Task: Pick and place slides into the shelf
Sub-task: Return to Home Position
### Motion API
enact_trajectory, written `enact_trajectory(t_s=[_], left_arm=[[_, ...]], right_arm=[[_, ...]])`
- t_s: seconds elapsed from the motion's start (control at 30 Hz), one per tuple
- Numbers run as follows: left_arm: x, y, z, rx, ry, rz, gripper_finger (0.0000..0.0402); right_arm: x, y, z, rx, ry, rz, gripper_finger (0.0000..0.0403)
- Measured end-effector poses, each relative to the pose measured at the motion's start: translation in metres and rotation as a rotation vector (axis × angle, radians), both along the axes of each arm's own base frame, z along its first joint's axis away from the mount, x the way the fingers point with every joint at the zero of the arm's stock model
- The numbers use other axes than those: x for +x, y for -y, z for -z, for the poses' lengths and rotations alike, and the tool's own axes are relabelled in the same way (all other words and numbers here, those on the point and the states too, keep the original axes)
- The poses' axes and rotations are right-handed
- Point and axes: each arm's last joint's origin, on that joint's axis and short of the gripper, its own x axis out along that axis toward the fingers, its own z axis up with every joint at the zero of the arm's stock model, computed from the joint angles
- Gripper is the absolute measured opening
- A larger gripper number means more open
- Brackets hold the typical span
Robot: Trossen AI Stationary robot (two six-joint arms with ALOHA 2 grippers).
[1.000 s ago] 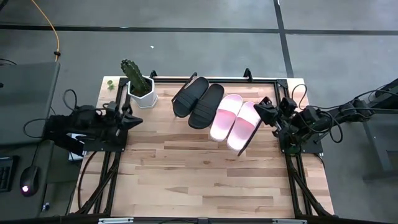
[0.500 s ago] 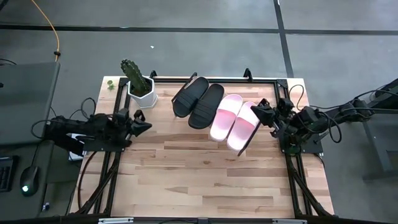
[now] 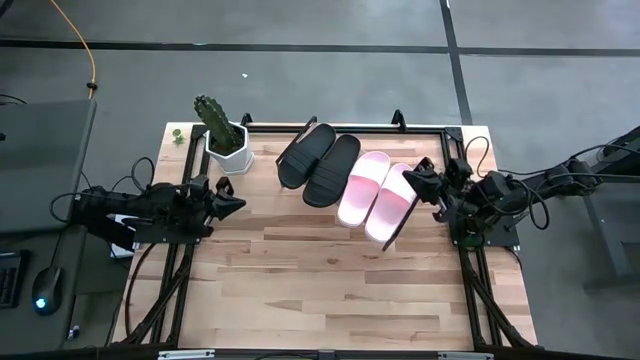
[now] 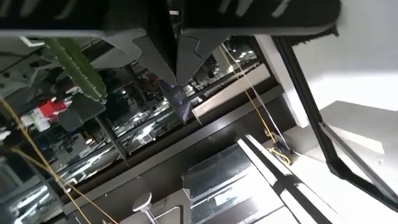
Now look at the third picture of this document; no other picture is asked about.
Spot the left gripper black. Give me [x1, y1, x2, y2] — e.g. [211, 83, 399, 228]
[188, 176, 248, 229]

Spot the black metal side stand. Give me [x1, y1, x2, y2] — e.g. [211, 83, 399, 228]
[579, 124, 640, 291]

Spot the grey side table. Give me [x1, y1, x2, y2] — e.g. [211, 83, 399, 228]
[0, 98, 98, 235]

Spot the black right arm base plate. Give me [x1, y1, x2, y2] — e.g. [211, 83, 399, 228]
[449, 219, 521, 250]

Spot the silver metal bracket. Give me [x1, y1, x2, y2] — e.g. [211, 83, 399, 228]
[437, 351, 495, 360]
[157, 349, 217, 360]

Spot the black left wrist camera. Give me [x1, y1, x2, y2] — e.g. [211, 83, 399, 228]
[187, 173, 211, 200]

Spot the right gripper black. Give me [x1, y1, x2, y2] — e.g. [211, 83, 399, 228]
[402, 168, 477, 224]

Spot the green cactus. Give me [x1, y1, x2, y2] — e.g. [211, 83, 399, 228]
[193, 94, 245, 154]

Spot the black foam slide sandal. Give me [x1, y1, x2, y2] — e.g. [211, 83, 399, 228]
[276, 122, 338, 191]
[301, 133, 362, 208]

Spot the black keyboard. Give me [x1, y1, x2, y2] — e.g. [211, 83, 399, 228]
[0, 249, 25, 309]

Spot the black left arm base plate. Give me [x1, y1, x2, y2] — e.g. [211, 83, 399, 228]
[130, 219, 215, 246]

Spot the pink foam slide sandal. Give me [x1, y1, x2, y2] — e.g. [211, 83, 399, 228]
[335, 150, 392, 229]
[363, 162, 420, 244]

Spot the yellow cable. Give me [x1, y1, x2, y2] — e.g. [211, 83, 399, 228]
[48, 0, 99, 100]

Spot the black flat bar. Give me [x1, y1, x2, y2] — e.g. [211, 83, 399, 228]
[82, 222, 139, 251]

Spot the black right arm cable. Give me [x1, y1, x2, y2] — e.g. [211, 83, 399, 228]
[462, 134, 640, 231]

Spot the black aluminium table frame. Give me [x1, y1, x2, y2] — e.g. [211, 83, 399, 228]
[110, 109, 535, 351]

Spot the dark grey computer desk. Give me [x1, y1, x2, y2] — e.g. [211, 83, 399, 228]
[0, 223, 91, 354]

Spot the white paper sheet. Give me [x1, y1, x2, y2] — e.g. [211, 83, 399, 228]
[110, 213, 135, 260]

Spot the black computer mouse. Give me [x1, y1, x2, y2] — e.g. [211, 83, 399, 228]
[31, 265, 65, 317]

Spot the white hexagonal plant pot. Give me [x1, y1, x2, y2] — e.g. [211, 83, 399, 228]
[204, 121, 256, 176]

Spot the wooden shelf, black metal frame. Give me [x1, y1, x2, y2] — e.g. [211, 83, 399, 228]
[274, 115, 434, 252]

